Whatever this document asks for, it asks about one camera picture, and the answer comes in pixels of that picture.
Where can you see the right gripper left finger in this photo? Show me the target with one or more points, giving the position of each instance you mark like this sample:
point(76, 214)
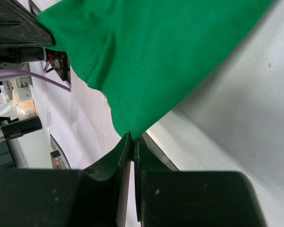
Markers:
point(105, 187)

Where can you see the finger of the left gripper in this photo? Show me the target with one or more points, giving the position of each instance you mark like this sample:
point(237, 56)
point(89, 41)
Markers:
point(19, 28)

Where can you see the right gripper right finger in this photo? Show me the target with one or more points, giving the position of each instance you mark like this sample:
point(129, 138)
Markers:
point(147, 156)

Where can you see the green t shirt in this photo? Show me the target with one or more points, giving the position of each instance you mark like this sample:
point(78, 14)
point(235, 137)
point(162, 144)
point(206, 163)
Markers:
point(146, 56)

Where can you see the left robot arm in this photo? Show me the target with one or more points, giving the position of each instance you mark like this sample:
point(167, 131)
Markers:
point(21, 104)

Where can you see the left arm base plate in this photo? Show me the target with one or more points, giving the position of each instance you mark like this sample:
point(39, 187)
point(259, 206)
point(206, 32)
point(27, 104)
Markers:
point(58, 61)

